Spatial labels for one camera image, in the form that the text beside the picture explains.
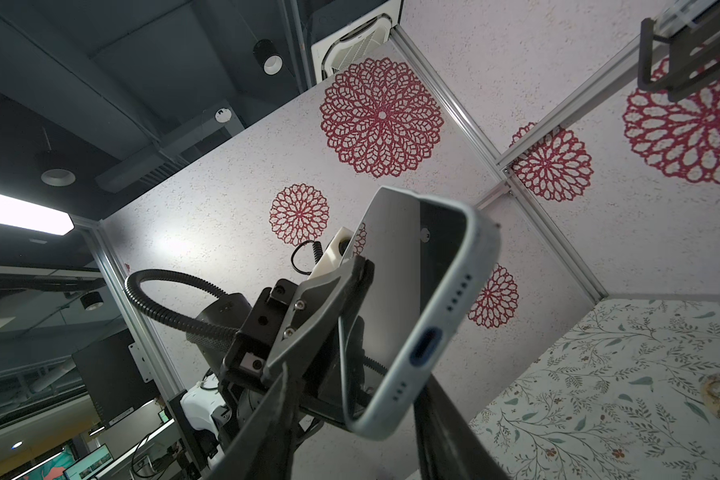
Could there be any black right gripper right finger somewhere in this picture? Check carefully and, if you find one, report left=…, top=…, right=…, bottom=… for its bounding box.
left=414, top=375, right=508, bottom=480

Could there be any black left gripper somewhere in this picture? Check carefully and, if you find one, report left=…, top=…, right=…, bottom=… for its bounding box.
left=221, top=256, right=375, bottom=390

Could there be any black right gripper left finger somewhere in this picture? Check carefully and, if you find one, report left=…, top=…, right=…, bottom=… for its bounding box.
left=208, top=368, right=302, bottom=479

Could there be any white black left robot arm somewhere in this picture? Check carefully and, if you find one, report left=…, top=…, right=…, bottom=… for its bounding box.
left=210, top=256, right=375, bottom=479

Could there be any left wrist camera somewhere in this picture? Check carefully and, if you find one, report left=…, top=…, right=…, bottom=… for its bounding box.
left=309, top=227, right=354, bottom=279

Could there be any black corrugated left cable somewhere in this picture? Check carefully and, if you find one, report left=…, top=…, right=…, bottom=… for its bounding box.
left=124, top=268, right=241, bottom=343

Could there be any grey slotted wall shelf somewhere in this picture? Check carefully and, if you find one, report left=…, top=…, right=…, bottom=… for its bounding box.
left=637, top=1, right=720, bottom=102

